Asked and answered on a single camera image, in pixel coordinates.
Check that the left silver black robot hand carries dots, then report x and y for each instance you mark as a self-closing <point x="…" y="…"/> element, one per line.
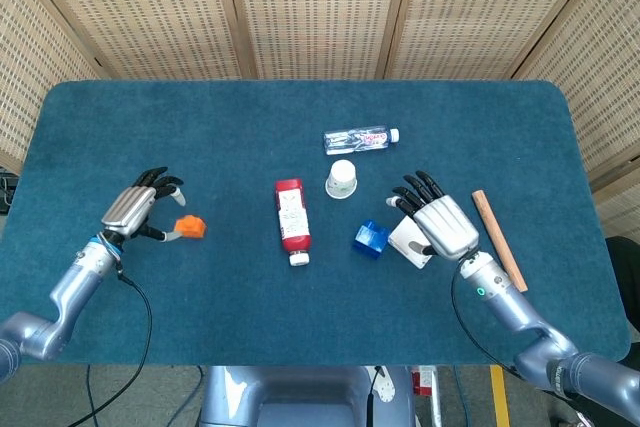
<point x="127" y="209"/>

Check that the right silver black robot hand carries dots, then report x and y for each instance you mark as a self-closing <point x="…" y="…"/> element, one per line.
<point x="447" y="227"/>

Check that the orange cube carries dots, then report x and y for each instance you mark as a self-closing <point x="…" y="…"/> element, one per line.
<point x="192" y="227"/>

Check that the blue block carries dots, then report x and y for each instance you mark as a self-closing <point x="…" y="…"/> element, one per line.
<point x="370" y="239"/>

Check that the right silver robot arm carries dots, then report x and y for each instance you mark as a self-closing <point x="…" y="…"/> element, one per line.
<point x="515" y="312"/>

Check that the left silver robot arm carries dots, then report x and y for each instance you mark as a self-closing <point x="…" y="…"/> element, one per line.
<point x="80" y="287"/>

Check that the white plastic tray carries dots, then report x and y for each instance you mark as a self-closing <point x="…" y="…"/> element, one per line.
<point x="402" y="239"/>

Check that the wooden stick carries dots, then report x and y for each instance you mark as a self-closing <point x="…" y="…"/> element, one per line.
<point x="495" y="232"/>

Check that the floral white paper cup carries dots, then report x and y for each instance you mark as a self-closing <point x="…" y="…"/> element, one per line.
<point x="342" y="178"/>

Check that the clear plastic water bottle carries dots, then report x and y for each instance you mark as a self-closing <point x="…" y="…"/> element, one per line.
<point x="350" y="141"/>

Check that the red bottle white cap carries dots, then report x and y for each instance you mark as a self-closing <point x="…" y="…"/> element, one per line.
<point x="292" y="217"/>

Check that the red white box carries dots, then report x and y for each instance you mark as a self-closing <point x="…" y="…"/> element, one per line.
<point x="424" y="382"/>

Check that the woven wooden screen panel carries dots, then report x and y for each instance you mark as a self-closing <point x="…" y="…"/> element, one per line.
<point x="40" y="72"/>
<point x="600" y="72"/>
<point x="490" y="12"/>
<point x="320" y="12"/>
<point x="140" y="12"/>

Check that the blue-green felt table cloth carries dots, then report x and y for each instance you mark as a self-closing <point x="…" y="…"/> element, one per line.
<point x="300" y="307"/>

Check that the silver robot torso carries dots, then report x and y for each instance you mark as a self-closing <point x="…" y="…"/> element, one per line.
<point x="300" y="392"/>

